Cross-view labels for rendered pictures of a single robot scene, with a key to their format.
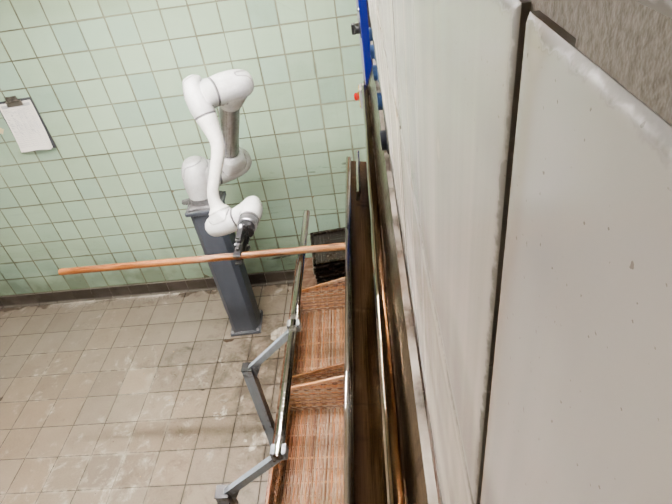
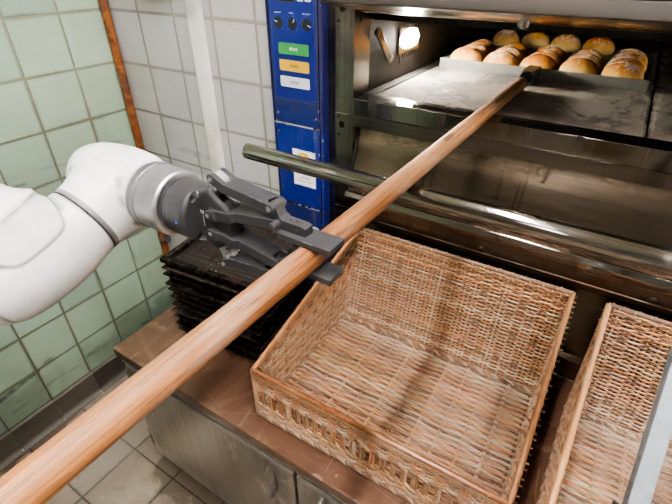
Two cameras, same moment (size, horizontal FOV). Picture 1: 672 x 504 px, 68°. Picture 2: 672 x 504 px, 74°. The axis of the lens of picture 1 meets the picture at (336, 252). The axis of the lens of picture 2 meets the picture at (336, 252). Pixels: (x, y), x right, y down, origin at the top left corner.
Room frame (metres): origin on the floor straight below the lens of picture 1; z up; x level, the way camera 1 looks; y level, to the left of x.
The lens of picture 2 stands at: (1.48, 0.76, 1.47)
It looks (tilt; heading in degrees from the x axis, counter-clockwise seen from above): 34 degrees down; 296
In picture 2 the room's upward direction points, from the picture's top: straight up
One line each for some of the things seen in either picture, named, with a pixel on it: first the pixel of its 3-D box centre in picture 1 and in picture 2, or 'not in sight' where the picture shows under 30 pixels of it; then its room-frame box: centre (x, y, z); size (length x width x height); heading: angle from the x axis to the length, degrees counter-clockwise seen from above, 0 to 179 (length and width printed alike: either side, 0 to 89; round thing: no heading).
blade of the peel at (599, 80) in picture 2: not in sight; (547, 62); (1.52, -0.83, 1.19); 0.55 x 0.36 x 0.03; 173
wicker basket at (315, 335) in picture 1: (338, 329); (411, 354); (1.63, 0.05, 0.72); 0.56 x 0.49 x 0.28; 174
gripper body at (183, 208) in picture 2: (245, 233); (209, 214); (1.83, 0.38, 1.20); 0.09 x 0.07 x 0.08; 173
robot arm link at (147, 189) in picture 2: (247, 223); (170, 199); (1.91, 0.37, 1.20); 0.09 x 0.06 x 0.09; 83
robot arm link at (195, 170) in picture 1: (198, 176); not in sight; (2.51, 0.68, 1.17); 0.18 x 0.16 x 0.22; 119
